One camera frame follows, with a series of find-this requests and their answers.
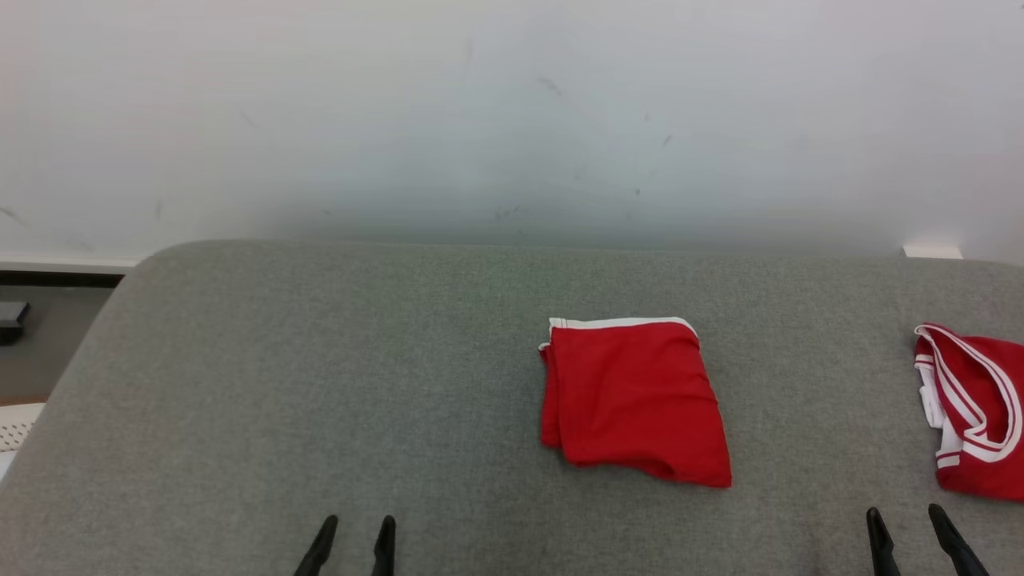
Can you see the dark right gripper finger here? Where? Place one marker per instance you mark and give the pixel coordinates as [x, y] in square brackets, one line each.
[882, 548]
[958, 548]

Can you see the white perforated basket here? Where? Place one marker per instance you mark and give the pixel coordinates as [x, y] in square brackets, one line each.
[18, 428]

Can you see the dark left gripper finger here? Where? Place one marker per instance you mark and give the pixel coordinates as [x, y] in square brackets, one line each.
[318, 552]
[385, 552]

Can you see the red Bulls 23 jersey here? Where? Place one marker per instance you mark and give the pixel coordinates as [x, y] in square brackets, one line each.
[992, 456]

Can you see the white wall skirting strip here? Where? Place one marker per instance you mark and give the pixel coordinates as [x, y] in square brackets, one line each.
[64, 262]

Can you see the small white wall box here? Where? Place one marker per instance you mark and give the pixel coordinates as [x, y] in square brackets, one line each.
[933, 252]

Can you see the grey fabric sofa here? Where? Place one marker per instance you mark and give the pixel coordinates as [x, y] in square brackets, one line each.
[320, 400]

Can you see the red shorts with white band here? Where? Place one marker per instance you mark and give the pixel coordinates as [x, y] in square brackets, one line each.
[632, 400]

